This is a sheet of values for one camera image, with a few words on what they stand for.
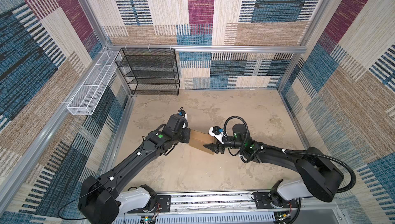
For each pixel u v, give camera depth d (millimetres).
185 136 711
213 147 721
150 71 1105
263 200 729
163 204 735
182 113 712
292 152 515
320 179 434
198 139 794
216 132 674
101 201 376
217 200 760
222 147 714
